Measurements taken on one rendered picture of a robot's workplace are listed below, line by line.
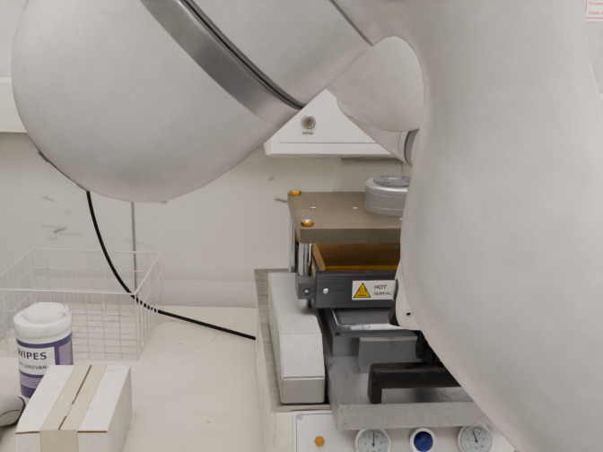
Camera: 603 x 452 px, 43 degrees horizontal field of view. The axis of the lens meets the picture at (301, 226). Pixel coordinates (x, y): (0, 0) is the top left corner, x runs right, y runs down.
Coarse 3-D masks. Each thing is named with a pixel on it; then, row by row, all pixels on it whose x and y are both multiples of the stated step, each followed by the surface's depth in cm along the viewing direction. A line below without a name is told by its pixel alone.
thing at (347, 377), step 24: (408, 336) 88; (336, 360) 91; (360, 360) 87; (384, 360) 88; (408, 360) 88; (336, 384) 85; (360, 384) 85; (336, 408) 81; (360, 408) 81; (384, 408) 82; (408, 408) 82; (432, 408) 82; (456, 408) 82
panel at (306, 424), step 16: (304, 416) 88; (320, 416) 88; (304, 432) 88; (320, 432) 88; (336, 432) 88; (352, 432) 89; (400, 432) 89; (416, 432) 89; (432, 432) 89; (448, 432) 90; (496, 432) 90; (304, 448) 88; (320, 448) 88; (336, 448) 88; (352, 448) 88; (400, 448) 89; (432, 448) 89; (448, 448) 89; (496, 448) 90; (512, 448) 90
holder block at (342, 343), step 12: (324, 312) 98; (324, 324) 98; (336, 336) 91; (348, 336) 91; (360, 336) 91; (372, 336) 91; (384, 336) 92; (396, 336) 92; (336, 348) 91; (348, 348) 92
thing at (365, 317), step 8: (336, 312) 96; (344, 312) 96; (352, 312) 96; (360, 312) 96; (368, 312) 96; (376, 312) 96; (384, 312) 96; (336, 320) 93; (344, 320) 93; (352, 320) 94; (360, 320) 94; (368, 320) 94; (376, 320) 94; (384, 320) 94
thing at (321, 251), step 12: (312, 252) 110; (324, 252) 101; (336, 252) 101; (348, 252) 101; (360, 252) 101; (372, 252) 101; (384, 252) 101; (396, 252) 102; (324, 264) 97; (336, 264) 97; (348, 264) 97; (360, 264) 97; (372, 264) 97; (384, 264) 97; (396, 264) 97
